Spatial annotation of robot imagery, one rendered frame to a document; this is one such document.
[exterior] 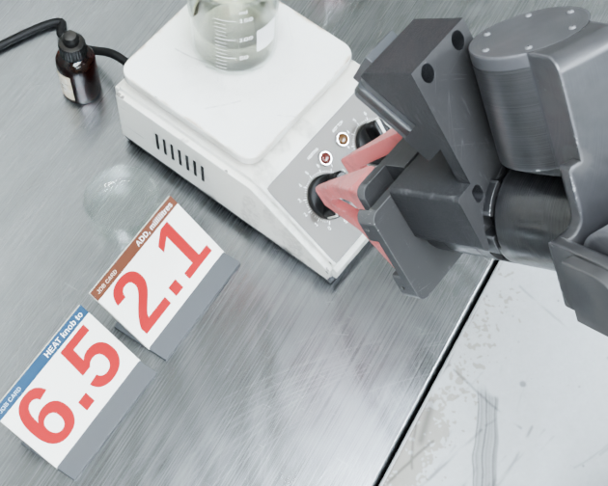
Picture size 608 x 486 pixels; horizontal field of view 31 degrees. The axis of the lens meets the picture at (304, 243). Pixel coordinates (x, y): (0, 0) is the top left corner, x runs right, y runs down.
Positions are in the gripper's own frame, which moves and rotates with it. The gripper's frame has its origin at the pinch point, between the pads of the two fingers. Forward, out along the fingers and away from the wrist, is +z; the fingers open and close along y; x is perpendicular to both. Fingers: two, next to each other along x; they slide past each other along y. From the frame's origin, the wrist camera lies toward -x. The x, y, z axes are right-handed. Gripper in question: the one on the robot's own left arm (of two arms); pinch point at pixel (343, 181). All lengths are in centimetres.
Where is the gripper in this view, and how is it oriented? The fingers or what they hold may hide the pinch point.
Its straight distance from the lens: 68.7
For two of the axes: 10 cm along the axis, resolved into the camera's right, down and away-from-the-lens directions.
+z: -6.3, -1.4, 7.6
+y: -6.2, 6.9, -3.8
